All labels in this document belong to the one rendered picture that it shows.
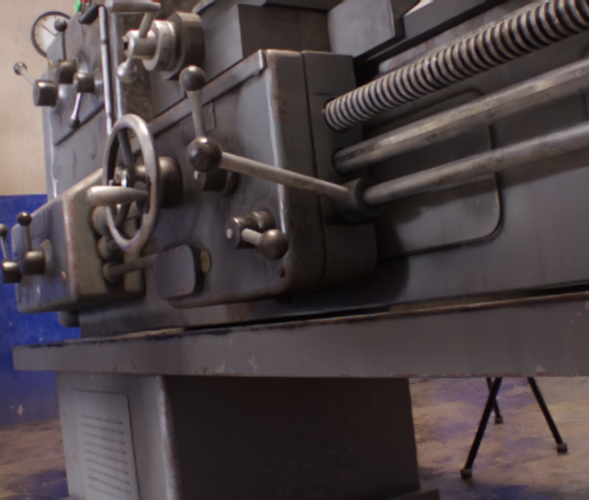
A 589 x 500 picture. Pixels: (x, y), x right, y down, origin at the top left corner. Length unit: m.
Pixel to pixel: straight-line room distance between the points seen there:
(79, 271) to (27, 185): 3.44
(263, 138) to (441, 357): 0.39
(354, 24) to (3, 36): 4.45
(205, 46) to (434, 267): 0.44
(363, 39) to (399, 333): 0.43
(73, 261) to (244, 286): 0.77
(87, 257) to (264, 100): 0.87
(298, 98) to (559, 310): 0.49
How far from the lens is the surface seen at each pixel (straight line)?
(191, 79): 1.07
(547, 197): 0.91
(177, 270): 1.24
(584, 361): 0.67
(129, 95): 1.90
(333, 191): 1.00
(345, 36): 1.14
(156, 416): 1.69
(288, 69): 1.05
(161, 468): 1.71
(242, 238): 1.01
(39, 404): 5.16
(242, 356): 1.11
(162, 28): 1.19
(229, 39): 1.12
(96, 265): 1.83
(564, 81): 0.79
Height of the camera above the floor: 0.47
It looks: 5 degrees up
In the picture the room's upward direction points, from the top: 6 degrees counter-clockwise
